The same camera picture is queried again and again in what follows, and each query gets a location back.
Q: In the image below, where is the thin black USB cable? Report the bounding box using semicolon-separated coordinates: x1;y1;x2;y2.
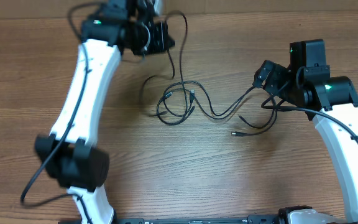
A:
156;80;278;130

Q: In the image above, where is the black cable silver USB plug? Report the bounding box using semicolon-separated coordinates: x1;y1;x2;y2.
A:
140;10;189;118

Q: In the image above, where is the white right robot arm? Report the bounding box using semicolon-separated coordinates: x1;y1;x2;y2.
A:
253;39;358;223

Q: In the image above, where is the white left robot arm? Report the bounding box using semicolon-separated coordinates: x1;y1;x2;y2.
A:
35;1;175;223

